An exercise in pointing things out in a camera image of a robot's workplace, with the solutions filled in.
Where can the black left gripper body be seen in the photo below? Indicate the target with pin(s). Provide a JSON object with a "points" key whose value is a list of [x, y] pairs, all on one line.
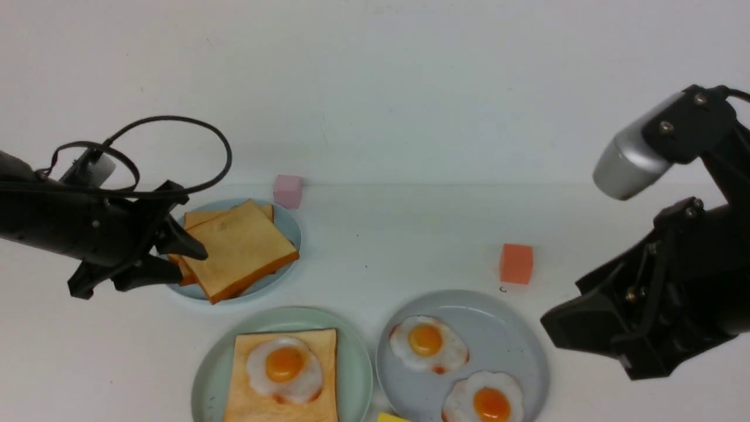
{"points": [[111, 232]]}

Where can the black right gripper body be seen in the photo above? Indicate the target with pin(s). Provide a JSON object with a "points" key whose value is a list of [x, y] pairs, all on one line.
{"points": [[681, 291]]}

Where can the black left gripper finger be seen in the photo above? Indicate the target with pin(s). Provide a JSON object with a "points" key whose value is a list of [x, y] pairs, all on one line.
{"points": [[172, 238], [147, 271]]}

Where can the toast slice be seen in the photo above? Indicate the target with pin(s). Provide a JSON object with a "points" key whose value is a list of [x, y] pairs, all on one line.
{"points": [[188, 278], [243, 246], [195, 218], [243, 404]]}

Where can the fried egg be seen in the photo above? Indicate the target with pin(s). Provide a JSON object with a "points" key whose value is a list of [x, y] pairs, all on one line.
{"points": [[426, 344], [484, 396], [286, 370]]}

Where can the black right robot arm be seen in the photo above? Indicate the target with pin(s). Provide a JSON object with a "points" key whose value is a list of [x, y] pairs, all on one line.
{"points": [[683, 289]]}

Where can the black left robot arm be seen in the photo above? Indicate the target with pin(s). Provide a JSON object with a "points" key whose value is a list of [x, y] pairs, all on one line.
{"points": [[30, 216]]}

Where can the pink foam cube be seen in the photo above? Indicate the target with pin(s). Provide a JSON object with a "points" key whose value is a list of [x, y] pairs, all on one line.
{"points": [[288, 190]]}

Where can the mint green plate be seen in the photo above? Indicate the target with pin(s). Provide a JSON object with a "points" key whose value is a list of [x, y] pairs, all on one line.
{"points": [[354, 389]]}

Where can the orange foam cube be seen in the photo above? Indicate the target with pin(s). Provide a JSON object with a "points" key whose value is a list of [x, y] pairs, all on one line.
{"points": [[516, 264]]}

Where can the grey egg plate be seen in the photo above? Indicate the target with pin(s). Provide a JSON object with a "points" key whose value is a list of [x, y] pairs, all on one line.
{"points": [[498, 340]]}

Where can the yellow foam block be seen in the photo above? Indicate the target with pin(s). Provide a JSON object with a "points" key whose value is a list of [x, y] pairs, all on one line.
{"points": [[386, 417]]}

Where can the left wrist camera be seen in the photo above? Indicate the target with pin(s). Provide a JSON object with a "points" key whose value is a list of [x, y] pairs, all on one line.
{"points": [[89, 170]]}

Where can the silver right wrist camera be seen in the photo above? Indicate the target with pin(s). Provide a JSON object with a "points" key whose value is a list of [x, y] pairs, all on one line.
{"points": [[695, 123]]}

